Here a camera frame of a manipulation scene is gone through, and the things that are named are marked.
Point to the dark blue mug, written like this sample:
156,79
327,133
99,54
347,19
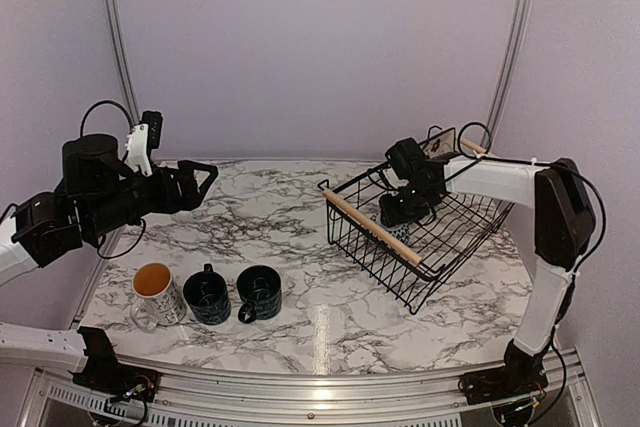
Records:
206,294

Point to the aluminium front table rail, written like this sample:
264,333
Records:
190,396

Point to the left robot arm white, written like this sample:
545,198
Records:
39,232

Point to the rear wooden rack handle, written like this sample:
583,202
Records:
477,149

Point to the black wire dish rack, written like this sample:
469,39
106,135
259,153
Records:
445,239

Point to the square patterned plate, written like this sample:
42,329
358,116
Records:
440,141

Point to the aluminium frame post left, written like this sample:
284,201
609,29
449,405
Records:
119,51

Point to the aluminium frame post right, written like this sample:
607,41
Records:
514,43

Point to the wooden rack handle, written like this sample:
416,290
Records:
477,149
403,250

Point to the dark green mug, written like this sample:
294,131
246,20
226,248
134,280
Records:
260,290

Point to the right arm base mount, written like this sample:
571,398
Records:
521,374

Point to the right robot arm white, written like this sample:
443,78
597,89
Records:
564,219

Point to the aluminium frame post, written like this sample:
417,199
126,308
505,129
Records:
514,43
119,51

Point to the white patterned mug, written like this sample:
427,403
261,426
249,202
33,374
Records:
158,302

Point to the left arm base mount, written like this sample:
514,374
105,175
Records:
103,371

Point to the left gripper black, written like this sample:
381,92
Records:
170,202

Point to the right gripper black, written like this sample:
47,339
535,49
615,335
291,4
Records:
390,216

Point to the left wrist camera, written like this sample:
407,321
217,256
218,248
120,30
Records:
142,140

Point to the front wooden rack handle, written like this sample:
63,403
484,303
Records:
403,250

